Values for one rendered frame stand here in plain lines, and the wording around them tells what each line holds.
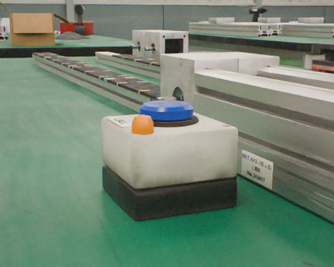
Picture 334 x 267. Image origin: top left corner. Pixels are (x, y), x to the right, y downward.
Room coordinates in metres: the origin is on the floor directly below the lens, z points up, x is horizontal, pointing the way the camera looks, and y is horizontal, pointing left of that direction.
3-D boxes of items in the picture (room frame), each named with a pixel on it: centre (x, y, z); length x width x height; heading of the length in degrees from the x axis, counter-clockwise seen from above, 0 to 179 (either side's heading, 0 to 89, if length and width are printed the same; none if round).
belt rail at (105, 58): (1.26, 0.01, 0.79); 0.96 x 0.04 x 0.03; 23
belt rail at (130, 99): (1.19, 0.19, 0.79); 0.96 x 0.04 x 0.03; 23
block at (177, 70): (0.60, -0.05, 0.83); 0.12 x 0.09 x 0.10; 113
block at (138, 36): (1.70, 0.06, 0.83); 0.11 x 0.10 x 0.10; 113
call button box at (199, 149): (0.41, -0.01, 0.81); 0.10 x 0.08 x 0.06; 113
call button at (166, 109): (0.40, 0.00, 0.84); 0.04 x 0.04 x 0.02
